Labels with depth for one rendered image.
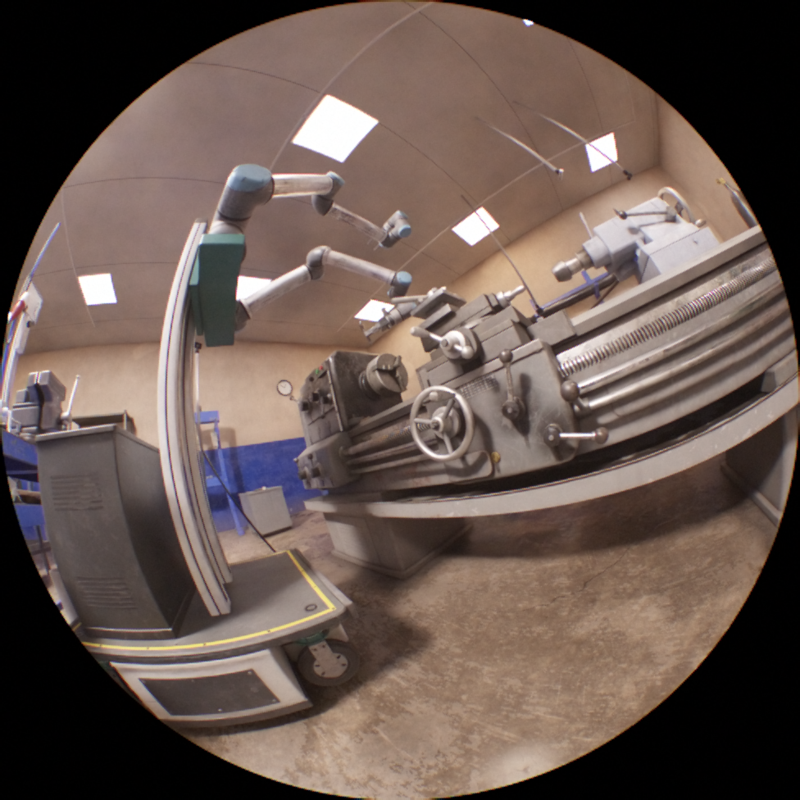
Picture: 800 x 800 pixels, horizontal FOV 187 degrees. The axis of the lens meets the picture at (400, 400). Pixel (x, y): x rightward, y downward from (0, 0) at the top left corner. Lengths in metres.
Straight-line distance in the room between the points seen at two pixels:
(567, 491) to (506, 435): 0.21
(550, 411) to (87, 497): 1.11
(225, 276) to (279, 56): 2.21
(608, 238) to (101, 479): 1.61
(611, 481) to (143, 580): 1.07
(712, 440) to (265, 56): 3.13
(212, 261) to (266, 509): 2.71
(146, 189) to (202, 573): 3.18
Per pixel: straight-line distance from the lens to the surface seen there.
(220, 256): 0.93
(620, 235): 1.07
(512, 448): 0.64
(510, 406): 0.58
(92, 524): 0.76
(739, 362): 0.93
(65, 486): 0.81
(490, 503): 0.71
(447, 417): 0.65
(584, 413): 0.67
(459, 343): 0.61
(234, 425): 4.58
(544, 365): 0.60
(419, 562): 1.39
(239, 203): 1.00
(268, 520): 3.15
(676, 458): 0.65
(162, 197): 3.26
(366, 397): 1.50
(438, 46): 2.97
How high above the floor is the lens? 0.66
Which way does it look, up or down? 11 degrees up
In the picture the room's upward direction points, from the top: 16 degrees counter-clockwise
